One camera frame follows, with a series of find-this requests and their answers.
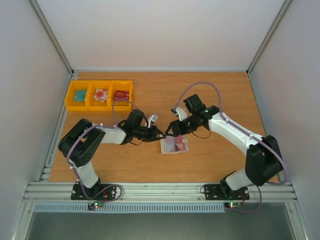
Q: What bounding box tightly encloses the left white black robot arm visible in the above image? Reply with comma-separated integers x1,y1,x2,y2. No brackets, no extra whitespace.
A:
58,109,166,199

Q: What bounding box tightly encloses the white red-dot card in bin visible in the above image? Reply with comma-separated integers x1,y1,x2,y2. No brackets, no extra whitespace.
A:
93,88,108,103

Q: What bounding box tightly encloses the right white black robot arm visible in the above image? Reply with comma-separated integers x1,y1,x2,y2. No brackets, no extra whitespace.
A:
165,94,284,199

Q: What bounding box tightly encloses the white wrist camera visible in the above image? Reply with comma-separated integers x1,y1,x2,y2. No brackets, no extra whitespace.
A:
145,114,158,128
171,107,188,122

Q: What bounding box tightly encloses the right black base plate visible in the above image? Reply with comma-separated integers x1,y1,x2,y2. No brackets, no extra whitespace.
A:
200,183,250,201

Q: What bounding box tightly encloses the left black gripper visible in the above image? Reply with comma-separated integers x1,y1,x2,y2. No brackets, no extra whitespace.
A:
134,125,167,142

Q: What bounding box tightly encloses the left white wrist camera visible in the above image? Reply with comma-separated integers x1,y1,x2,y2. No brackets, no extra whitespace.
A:
145,114,158,128

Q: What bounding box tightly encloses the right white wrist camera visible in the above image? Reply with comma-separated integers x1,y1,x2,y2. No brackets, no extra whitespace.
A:
171,107,188,122

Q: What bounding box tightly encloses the small circuit board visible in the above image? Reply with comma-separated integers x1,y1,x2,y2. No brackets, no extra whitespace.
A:
87,202,103,211
225,202,242,209

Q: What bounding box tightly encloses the red card in bin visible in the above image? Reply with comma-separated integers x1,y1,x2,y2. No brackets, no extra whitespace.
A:
113,90,130,101

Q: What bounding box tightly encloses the white red-dot card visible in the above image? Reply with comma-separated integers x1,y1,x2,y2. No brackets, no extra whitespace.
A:
93,88,108,103
163,136,176,153

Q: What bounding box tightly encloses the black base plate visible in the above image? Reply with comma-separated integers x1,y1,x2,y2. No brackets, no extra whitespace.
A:
200,183,250,201
70,182,117,201

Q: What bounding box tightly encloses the grey slotted cable duct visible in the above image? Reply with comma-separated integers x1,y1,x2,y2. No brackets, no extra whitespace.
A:
34,202,225,214

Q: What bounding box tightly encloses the right small circuit board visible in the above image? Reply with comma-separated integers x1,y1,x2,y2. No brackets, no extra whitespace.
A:
225,202,242,209

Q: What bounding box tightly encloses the teal card in bin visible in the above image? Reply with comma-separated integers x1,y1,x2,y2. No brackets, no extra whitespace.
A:
73,89,87,102

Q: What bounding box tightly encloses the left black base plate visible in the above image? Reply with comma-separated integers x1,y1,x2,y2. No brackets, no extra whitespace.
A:
70,182,117,201

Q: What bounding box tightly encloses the left small circuit board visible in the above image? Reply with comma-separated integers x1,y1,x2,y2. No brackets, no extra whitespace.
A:
87,202,103,211

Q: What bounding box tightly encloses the yellow three-compartment bin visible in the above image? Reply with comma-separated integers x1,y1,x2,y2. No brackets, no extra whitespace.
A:
64,80,134,112

